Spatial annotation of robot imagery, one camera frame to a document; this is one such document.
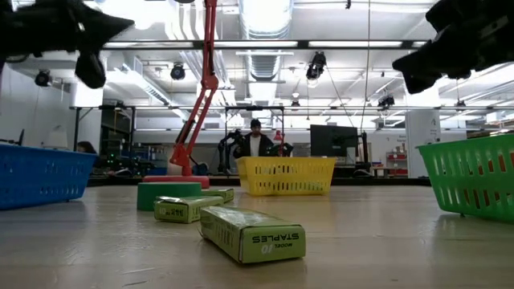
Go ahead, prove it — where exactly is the person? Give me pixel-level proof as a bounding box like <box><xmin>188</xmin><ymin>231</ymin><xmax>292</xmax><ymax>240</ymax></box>
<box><xmin>234</xmin><ymin>118</ymin><xmax>276</xmax><ymax>158</ymax></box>
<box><xmin>75</xmin><ymin>140</ymin><xmax>98</xmax><ymax>156</ymax></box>

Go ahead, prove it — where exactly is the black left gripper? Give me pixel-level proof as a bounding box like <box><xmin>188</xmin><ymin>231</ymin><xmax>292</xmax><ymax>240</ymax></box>
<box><xmin>0</xmin><ymin>0</ymin><xmax>136</xmax><ymax>89</ymax></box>

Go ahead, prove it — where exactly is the green staples box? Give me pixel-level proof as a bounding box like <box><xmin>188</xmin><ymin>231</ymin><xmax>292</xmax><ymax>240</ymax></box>
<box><xmin>200</xmin><ymin>187</ymin><xmax>235</xmax><ymax>204</ymax></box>
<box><xmin>199</xmin><ymin>206</ymin><xmax>307</xmax><ymax>265</ymax></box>
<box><xmin>153</xmin><ymin>195</ymin><xmax>225</xmax><ymax>225</ymax></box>

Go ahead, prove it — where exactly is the blue plastic basket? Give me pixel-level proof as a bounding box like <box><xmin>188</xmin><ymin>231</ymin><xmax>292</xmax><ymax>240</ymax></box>
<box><xmin>0</xmin><ymin>143</ymin><xmax>99</xmax><ymax>211</ymax></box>

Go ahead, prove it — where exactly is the green plastic basket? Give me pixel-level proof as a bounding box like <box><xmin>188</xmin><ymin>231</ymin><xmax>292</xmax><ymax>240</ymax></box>
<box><xmin>416</xmin><ymin>133</ymin><xmax>514</xmax><ymax>224</ymax></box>

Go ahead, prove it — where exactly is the black computer monitor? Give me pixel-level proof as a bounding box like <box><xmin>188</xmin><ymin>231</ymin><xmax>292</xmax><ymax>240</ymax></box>
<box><xmin>309</xmin><ymin>124</ymin><xmax>358</xmax><ymax>158</ymax></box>

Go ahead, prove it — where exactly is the yellow plastic basket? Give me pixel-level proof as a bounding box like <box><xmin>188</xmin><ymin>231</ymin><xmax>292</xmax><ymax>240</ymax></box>
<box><xmin>235</xmin><ymin>156</ymin><xmax>337</xmax><ymax>197</ymax></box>

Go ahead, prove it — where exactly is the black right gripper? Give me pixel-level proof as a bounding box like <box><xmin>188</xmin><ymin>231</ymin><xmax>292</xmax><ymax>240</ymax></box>
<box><xmin>392</xmin><ymin>0</ymin><xmax>514</xmax><ymax>95</ymax></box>

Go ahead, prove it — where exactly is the red parts bin shelf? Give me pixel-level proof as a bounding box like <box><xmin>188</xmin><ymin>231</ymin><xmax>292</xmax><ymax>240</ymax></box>
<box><xmin>385</xmin><ymin>150</ymin><xmax>409</xmax><ymax>177</ymax></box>

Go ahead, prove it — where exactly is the red desk lamp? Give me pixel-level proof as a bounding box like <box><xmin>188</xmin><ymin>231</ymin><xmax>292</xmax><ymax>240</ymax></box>
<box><xmin>142</xmin><ymin>0</ymin><xmax>220</xmax><ymax>189</ymax></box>

